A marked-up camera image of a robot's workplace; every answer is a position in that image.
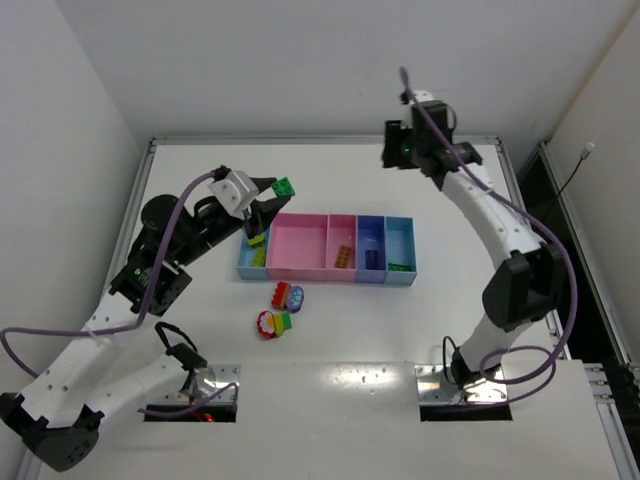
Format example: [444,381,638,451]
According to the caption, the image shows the purple lego brick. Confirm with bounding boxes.
[365,249,381,270]

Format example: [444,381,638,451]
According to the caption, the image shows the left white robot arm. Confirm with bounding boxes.
[1,167,292,472]

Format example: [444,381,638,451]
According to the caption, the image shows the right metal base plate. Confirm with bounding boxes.
[414,364,508,407]

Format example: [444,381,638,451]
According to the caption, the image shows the red orange lego stack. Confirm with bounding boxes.
[271,282,291,310]

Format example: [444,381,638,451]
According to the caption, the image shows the small pink bin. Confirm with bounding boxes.
[326,214,357,284]

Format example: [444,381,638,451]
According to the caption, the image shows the purple paw print lego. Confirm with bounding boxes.
[285,285,305,313]

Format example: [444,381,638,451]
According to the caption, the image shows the yellow green red lego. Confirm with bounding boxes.
[273,312,292,336]

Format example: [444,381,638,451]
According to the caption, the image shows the black wall cable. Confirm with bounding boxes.
[555,142,596,197]

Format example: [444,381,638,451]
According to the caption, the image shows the long green lego plate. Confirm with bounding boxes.
[388,263,414,272]

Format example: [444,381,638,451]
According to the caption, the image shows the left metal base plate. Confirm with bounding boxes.
[187,364,241,406]

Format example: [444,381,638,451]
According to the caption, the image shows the large pink bin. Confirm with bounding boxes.
[266,213,329,282]

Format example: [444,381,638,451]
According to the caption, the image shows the dark green lego brick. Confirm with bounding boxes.
[271,177,295,197]

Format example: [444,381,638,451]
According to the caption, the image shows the light blue bin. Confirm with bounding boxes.
[236,228,270,281]
[384,216,417,286]

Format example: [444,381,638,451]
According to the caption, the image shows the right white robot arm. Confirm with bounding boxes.
[382,90,566,387]

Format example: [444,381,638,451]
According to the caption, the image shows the metal base plate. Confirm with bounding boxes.
[187,364,241,406]
[414,364,508,407]

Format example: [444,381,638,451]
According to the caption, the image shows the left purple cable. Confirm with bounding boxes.
[0,168,240,419]

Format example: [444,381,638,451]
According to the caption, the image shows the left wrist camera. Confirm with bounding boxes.
[208,171,259,220]

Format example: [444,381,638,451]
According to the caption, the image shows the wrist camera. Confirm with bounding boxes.
[400,90,436,129]
[208,171,259,220]

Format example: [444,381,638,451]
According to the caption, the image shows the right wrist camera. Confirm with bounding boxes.
[400,90,436,129]

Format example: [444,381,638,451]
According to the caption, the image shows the right light blue bin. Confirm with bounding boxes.
[384,216,417,286]

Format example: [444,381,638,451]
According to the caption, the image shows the orange lego brick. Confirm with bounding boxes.
[334,245,353,269]

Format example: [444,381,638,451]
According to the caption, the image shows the small lime lego brick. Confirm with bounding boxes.
[251,248,267,268]

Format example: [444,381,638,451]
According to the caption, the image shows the left light blue bin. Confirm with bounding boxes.
[236,228,270,281]

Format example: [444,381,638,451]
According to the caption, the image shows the red flower lego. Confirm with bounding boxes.
[256,310,276,340]

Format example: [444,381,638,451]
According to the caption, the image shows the dark blue bin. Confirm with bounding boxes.
[356,215,387,284]

